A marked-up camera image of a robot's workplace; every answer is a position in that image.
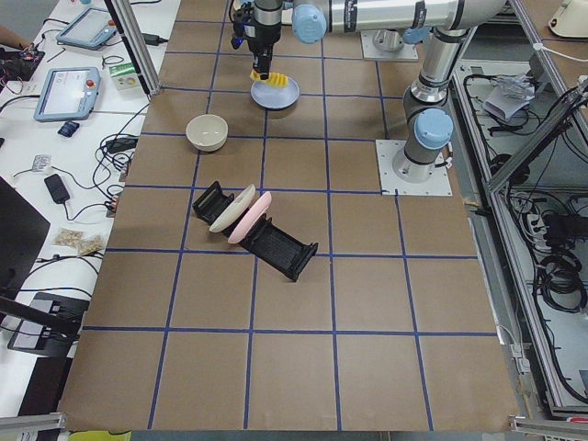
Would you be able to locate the black smartphone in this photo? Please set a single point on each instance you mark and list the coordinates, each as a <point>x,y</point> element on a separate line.
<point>57,190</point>

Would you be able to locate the teach pendant near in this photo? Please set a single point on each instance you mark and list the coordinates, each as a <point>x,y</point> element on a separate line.
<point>68,94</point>

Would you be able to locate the black plate rack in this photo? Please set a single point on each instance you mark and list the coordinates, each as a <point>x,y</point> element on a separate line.
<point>277,248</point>

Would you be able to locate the teach pendant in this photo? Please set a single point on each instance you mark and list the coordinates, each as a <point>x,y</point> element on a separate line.
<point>89,30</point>
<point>68,94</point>

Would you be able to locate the cream bowl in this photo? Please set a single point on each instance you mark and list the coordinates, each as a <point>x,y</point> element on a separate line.
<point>207,132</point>

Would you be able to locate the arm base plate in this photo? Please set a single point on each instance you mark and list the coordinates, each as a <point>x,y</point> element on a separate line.
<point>387,45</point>
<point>399,177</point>

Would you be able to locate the aluminium frame post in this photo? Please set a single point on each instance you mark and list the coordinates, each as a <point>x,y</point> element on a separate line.
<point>128,28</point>

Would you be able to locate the green white box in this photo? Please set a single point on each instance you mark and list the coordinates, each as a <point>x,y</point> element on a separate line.
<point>124,76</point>

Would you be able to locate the blue plate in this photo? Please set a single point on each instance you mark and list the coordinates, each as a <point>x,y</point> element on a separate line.
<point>275,98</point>

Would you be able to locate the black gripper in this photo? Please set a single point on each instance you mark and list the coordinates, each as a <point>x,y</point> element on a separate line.
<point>263,33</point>

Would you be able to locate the black power adapter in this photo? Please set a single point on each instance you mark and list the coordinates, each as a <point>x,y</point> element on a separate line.
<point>121,144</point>

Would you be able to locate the teach pendant far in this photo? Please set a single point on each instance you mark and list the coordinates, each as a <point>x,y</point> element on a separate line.
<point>89,30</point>

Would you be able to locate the pink plate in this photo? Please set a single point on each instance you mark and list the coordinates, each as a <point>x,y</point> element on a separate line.
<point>249,219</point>

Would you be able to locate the cream plate in rack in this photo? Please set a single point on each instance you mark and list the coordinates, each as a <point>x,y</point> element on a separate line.
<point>232,213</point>

